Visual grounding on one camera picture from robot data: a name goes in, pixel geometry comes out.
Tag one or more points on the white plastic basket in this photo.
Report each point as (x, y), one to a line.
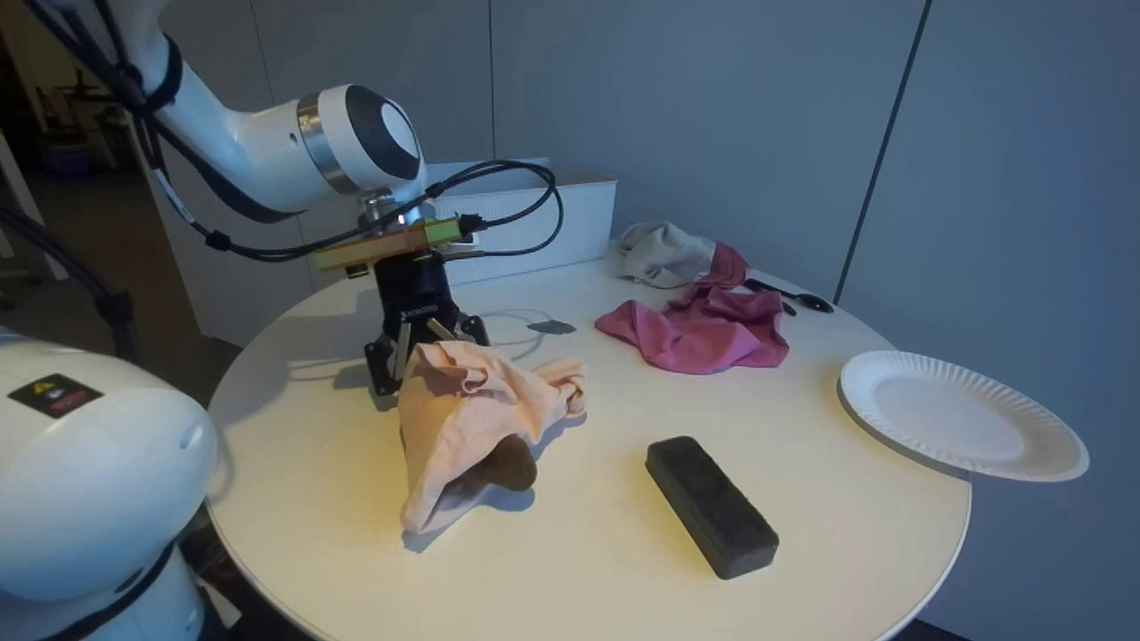
(571, 214)

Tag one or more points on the brown cloth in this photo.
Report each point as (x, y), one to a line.
(504, 466)

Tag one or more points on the magenta crumpled cloth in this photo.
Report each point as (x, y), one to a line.
(715, 329)

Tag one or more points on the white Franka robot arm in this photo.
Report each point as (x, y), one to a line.
(83, 476)

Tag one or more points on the peach pink printed shirt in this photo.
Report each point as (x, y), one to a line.
(456, 414)

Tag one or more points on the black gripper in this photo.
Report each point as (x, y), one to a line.
(418, 298)

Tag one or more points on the white paper plate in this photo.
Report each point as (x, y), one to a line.
(956, 414)

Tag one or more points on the white grey crumpled cloth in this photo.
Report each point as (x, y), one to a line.
(662, 250)

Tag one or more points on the black rectangular eraser block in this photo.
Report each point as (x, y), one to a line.
(709, 505)

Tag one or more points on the yellow wrist camera mount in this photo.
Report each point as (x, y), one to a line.
(392, 245)

